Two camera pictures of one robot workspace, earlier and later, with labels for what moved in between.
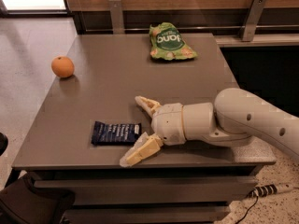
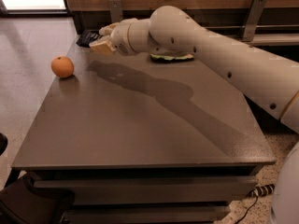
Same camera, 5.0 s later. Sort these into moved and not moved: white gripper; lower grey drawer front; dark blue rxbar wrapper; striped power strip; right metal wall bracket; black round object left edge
Moved: white gripper; dark blue rxbar wrapper
Not moved: black round object left edge; striped power strip; lower grey drawer front; right metal wall bracket
